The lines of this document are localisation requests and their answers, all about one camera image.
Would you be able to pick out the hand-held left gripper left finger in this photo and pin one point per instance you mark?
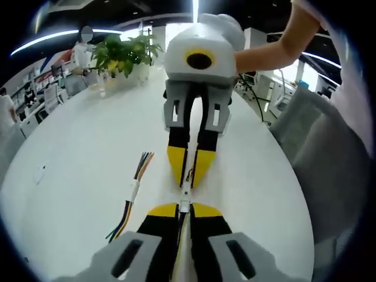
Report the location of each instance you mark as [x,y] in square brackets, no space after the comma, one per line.
[129,258]

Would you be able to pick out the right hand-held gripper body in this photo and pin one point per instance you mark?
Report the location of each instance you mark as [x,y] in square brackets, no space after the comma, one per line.
[202,41]

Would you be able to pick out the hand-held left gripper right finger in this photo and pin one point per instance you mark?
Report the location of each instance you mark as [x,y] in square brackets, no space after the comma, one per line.
[223,258]

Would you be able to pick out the potted green plant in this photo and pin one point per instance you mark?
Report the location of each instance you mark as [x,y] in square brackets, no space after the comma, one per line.
[123,53]

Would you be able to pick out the clear glass vase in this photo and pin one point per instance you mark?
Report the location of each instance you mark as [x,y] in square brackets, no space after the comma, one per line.
[101,85]

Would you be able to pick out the grey mesh office chair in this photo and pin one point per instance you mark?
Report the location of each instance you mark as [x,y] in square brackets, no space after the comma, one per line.
[320,152]

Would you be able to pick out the person's white shirt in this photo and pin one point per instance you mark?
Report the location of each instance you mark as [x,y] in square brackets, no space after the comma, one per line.
[349,73]

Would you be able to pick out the white storage shelf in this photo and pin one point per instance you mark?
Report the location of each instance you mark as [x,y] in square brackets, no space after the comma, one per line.
[32,79]

